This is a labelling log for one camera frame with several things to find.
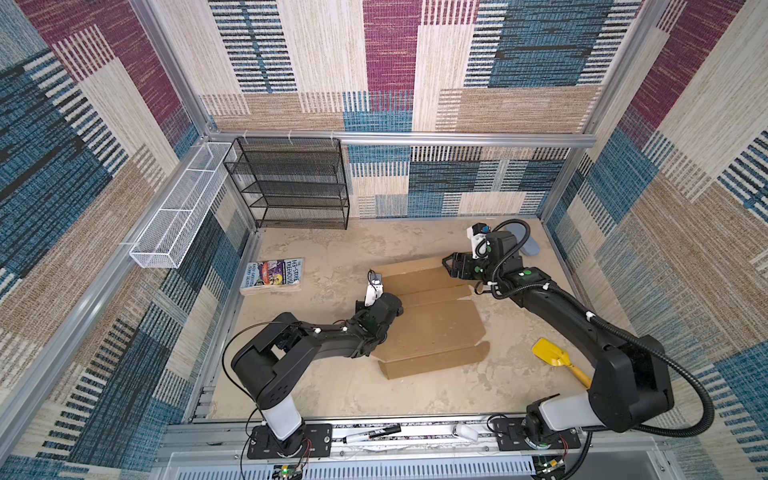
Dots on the black wire shelf rack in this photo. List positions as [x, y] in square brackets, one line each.
[291, 182]

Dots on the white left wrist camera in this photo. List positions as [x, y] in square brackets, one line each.
[374, 287]

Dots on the blue-grey glasses case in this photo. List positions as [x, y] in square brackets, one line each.
[530, 248]

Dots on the small white plastic piece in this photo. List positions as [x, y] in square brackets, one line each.
[465, 433]

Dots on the brown cardboard box sheet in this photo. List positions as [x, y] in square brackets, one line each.
[440, 328]

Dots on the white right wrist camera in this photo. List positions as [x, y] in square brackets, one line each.
[477, 235]

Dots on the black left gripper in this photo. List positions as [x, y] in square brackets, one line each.
[359, 308]

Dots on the white wire mesh basket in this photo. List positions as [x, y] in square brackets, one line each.
[165, 241]

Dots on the colourful paperback book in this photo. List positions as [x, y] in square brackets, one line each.
[279, 275]

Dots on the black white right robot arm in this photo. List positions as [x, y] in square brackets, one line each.
[630, 383]

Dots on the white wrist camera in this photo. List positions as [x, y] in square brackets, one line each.
[374, 287]
[477, 235]

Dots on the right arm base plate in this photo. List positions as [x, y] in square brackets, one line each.
[511, 435]

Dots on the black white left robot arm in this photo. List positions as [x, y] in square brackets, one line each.
[271, 364]

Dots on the yellow toy shovel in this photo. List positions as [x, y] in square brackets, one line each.
[553, 355]

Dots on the black white marker pen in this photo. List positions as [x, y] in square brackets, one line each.
[373, 434]

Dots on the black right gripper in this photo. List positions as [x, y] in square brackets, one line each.
[465, 259]

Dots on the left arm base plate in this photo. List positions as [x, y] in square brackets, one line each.
[314, 439]

